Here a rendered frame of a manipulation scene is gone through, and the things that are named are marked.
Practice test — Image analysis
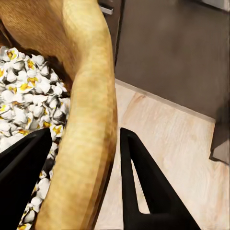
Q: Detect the popcorn bag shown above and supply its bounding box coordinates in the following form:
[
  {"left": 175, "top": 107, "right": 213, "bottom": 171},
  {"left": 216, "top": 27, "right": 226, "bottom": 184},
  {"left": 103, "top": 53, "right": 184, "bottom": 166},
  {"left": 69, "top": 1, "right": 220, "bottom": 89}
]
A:
[{"left": 0, "top": 0, "right": 118, "bottom": 230}]

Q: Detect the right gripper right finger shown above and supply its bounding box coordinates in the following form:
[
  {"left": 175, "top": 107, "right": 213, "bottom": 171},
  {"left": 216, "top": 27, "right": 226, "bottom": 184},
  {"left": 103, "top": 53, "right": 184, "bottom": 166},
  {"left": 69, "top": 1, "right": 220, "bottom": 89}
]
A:
[{"left": 120, "top": 128, "right": 201, "bottom": 230}]

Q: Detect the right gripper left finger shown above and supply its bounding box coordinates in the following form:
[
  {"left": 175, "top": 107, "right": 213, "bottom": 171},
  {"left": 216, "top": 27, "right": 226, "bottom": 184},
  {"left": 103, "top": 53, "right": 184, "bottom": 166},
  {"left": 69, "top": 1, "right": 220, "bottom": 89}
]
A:
[{"left": 0, "top": 128, "right": 53, "bottom": 230}]

